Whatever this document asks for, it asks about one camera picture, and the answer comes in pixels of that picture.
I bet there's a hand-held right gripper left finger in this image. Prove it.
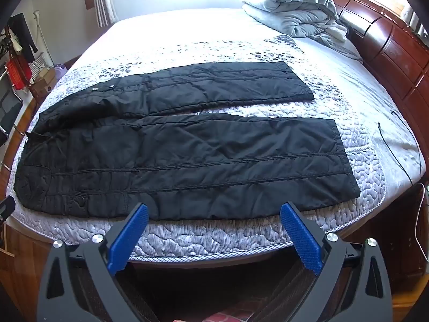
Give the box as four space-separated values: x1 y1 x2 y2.
37 203 160 322

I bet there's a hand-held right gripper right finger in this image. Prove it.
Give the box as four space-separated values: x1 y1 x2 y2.
268 202 393 322

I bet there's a black jacket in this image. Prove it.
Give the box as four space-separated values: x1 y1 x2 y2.
14 61 361 221

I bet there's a grey quilted mattress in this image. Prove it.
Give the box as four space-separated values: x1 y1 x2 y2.
7 34 387 265

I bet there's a black metal chair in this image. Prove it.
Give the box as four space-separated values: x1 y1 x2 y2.
0 70 25 145

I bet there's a red patterned cloth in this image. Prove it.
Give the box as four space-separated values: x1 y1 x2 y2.
207 303 256 322

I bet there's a cardboard box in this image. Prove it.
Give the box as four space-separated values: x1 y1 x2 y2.
30 69 58 98

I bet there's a red bag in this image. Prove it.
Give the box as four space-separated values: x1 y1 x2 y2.
6 57 33 91

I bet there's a pale bed sheet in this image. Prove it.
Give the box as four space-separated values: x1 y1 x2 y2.
107 5 426 188

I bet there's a hanging black garment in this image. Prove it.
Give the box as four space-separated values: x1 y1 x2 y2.
7 13 36 63

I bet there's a dark wooden headboard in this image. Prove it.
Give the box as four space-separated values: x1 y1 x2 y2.
321 0 429 183

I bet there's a stack of light blue pillows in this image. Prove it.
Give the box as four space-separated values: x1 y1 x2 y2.
242 0 349 47

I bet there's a white curtain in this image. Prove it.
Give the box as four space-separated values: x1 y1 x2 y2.
90 0 119 29

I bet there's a white cable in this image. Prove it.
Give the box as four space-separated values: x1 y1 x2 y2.
413 183 429 253

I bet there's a black cable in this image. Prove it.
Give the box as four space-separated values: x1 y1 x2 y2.
377 111 424 185

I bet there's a wire clothes rack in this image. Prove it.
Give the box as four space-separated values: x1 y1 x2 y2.
27 10 56 85

